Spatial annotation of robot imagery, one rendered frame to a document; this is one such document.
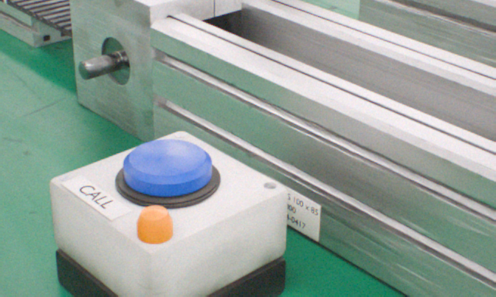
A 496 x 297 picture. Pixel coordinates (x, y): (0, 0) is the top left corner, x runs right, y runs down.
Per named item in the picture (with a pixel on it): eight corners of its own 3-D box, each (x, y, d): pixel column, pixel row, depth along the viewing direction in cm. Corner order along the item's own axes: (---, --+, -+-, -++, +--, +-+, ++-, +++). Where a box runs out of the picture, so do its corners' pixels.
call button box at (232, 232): (55, 284, 43) (44, 171, 40) (207, 213, 49) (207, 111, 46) (154, 369, 37) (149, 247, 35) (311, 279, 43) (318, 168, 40)
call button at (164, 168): (107, 190, 40) (105, 152, 39) (176, 163, 43) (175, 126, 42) (160, 227, 38) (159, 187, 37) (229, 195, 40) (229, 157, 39)
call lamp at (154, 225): (129, 233, 36) (128, 208, 35) (158, 219, 37) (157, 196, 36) (151, 248, 35) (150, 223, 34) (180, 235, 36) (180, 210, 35)
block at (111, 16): (46, 112, 60) (32, -23, 55) (188, 67, 67) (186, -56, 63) (123, 161, 54) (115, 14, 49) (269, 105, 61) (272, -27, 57)
